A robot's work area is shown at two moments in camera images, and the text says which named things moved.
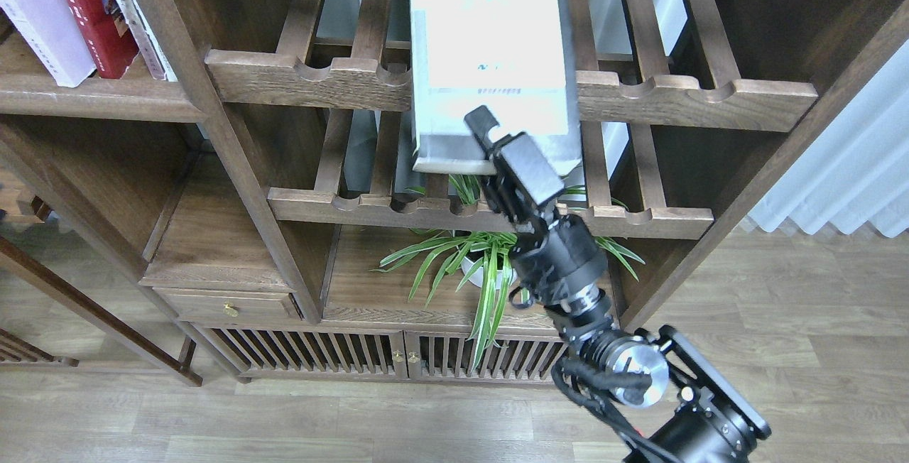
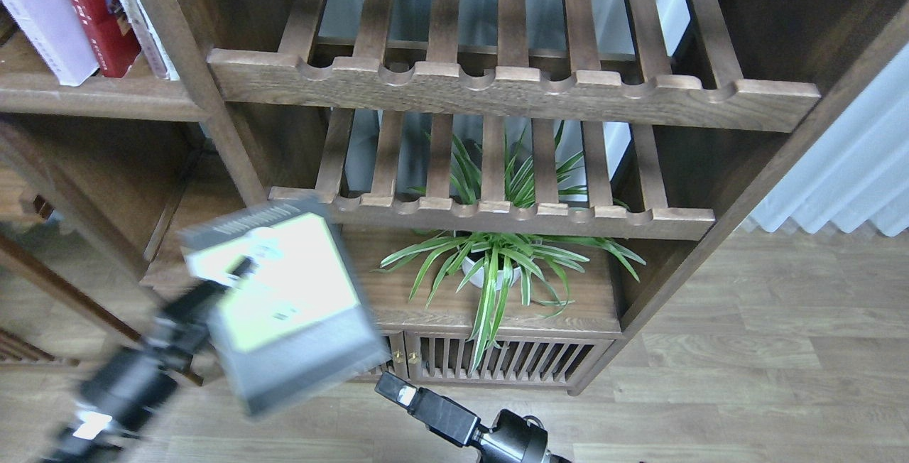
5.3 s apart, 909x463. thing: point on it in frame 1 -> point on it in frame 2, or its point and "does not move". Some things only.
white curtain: (856, 171) does not move
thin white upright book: (159, 69) does not move
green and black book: (486, 36) -> (299, 321)
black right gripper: (561, 265) -> (444, 415)
